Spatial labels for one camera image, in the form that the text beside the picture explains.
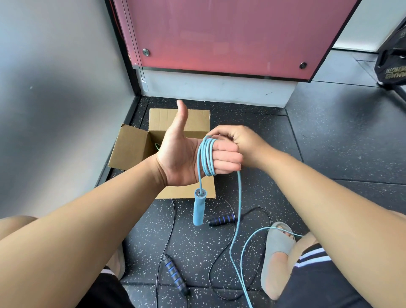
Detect person's left hand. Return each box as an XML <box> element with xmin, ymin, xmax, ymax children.
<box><xmin>155</xmin><ymin>99</ymin><xmax>244</xmax><ymax>187</ymax></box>

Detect person's right hand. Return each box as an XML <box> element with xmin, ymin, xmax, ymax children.
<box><xmin>208</xmin><ymin>124</ymin><xmax>277</xmax><ymax>171</ymax></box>

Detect brown cardboard box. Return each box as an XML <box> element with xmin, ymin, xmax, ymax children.
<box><xmin>107</xmin><ymin>108</ymin><xmax>217</xmax><ymax>200</ymax></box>

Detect light blue jump rope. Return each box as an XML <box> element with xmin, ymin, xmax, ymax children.
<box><xmin>192</xmin><ymin>135</ymin><xmax>305</xmax><ymax>308</ymax></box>

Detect black jump rope blue-striped handles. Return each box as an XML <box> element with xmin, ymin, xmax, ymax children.
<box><xmin>155</xmin><ymin>198</ymin><xmax>272</xmax><ymax>308</ymax></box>

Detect person's right forearm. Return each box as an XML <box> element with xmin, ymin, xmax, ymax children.
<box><xmin>258</xmin><ymin>149</ymin><xmax>406</xmax><ymax>308</ymax></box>

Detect person's left forearm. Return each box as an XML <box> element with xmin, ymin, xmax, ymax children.
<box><xmin>0</xmin><ymin>154</ymin><xmax>167</xmax><ymax>308</ymax></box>

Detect grey right slipper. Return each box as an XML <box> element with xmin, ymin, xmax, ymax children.
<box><xmin>261</xmin><ymin>221</ymin><xmax>296</xmax><ymax>296</ymax></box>

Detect pink glass panel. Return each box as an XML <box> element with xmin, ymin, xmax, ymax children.
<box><xmin>113</xmin><ymin>0</ymin><xmax>362</xmax><ymax>83</ymax></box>

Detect black white-striped shorts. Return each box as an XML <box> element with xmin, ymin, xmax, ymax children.
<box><xmin>76</xmin><ymin>242</ymin><xmax>364</xmax><ymax>308</ymax></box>

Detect black gym equipment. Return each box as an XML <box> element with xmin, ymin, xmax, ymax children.
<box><xmin>374</xmin><ymin>17</ymin><xmax>406</xmax><ymax>110</ymax></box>

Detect thin blind pull cord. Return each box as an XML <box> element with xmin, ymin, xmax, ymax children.
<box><xmin>122</xmin><ymin>0</ymin><xmax>149</xmax><ymax>91</ymax></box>

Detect black wall edge trim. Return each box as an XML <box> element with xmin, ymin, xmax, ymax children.
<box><xmin>93</xmin><ymin>0</ymin><xmax>143</xmax><ymax>188</ymax></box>

